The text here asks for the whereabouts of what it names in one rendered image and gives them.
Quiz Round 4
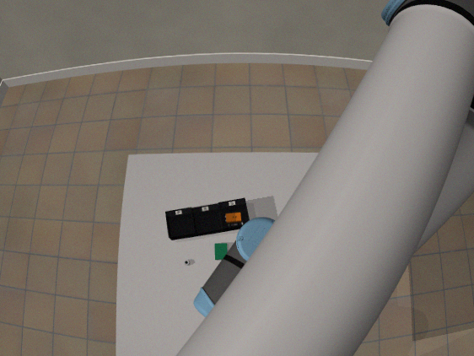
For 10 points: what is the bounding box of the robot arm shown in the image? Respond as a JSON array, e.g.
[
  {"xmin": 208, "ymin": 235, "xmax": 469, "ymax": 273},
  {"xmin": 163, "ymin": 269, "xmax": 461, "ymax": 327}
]
[{"xmin": 176, "ymin": 0, "xmax": 474, "ymax": 356}]

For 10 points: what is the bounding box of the orange rectangular block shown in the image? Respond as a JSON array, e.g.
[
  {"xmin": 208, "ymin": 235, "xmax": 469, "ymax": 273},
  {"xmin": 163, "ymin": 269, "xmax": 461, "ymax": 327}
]
[{"xmin": 225, "ymin": 213, "xmax": 241, "ymax": 223}]

